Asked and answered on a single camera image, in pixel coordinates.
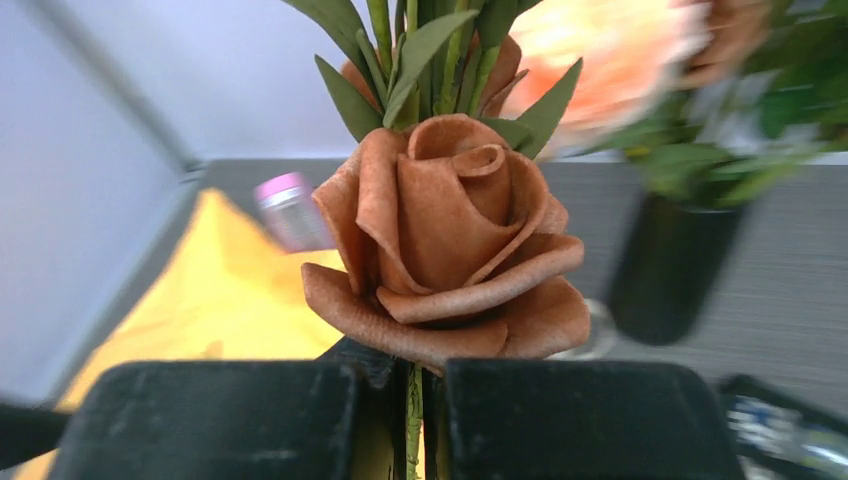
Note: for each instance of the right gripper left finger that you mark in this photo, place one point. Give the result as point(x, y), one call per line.
point(327, 418)

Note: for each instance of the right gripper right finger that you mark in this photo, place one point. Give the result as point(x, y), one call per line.
point(548, 419)

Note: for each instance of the orange yellow wrapping paper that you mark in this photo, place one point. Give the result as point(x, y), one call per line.
point(227, 293)

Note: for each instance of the brown rose flower stem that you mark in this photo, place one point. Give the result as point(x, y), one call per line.
point(452, 244)

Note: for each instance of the cream printed ribbon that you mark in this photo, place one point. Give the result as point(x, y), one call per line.
point(602, 336)

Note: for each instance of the black vase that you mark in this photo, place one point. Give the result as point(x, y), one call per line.
point(668, 266)

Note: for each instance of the pink flowers in vase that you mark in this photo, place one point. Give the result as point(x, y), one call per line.
point(715, 101)

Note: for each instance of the pink metronome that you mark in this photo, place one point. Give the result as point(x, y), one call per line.
point(290, 214)

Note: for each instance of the black poker chip case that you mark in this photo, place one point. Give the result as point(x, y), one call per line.
point(779, 436)

